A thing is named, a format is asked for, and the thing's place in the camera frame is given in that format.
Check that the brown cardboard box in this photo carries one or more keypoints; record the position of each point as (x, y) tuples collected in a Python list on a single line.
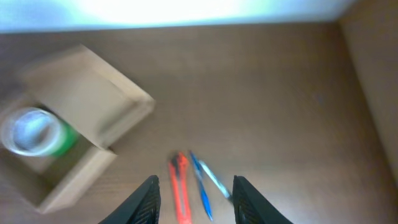
[(96, 100)]

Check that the orange utility knife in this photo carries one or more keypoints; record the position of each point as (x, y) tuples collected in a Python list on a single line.
[(178, 164)]

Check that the black permanent marker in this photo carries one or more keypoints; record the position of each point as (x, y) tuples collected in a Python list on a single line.
[(222, 188)]

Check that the blue pen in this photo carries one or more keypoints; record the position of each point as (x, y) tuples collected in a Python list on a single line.
[(199, 177)]

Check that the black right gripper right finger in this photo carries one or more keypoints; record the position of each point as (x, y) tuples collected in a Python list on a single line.
[(251, 207)]

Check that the green tape roll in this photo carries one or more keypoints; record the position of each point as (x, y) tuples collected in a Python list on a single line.
[(70, 135)]

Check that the beige masking tape roll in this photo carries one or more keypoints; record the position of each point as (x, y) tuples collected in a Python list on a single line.
[(33, 132)]

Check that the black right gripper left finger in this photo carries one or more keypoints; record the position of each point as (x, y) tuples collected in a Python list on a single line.
[(141, 207)]

